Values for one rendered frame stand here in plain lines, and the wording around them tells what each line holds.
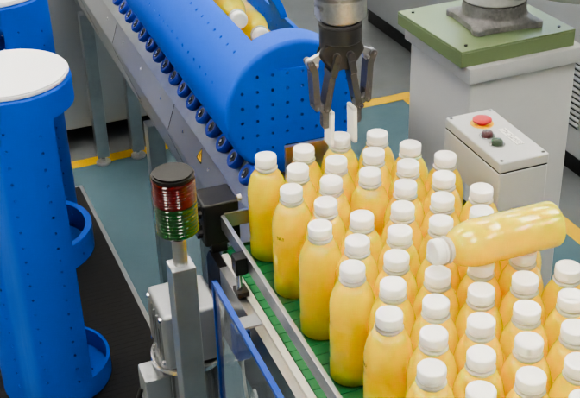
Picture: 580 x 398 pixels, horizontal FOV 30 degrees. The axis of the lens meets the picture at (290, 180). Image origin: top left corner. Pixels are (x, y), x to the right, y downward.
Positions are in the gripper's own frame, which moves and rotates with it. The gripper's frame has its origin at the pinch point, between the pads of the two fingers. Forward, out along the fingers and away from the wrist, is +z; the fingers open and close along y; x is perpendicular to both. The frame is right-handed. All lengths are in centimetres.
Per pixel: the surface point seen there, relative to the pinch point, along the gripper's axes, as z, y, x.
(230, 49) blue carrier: -6.0, 11.1, -28.3
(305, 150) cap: 3.2, 7.2, 0.9
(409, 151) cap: 3.7, -9.8, 8.0
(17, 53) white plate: 10, 46, -84
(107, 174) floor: 113, 7, -206
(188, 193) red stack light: -9.6, 36.6, 28.5
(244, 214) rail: 16.7, 17.7, -4.1
